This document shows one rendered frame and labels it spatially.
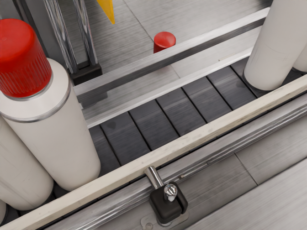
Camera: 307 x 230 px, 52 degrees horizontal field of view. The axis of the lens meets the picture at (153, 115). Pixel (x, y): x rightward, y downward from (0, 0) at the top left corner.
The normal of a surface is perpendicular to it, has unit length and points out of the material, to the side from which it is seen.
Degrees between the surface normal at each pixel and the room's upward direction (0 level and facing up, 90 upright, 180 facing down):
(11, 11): 90
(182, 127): 0
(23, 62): 90
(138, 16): 0
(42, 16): 90
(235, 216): 0
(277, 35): 90
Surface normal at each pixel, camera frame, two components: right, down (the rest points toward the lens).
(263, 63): -0.68, 0.63
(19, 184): 0.64, 0.67
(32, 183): 0.82, 0.50
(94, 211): 0.01, -0.50
